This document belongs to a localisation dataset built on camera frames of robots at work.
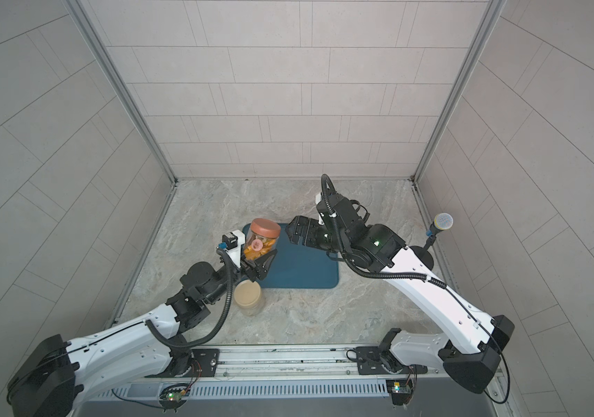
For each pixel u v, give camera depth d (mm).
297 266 888
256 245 654
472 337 374
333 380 700
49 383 386
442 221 763
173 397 642
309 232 560
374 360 707
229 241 587
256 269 631
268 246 666
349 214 470
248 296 751
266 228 653
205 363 706
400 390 683
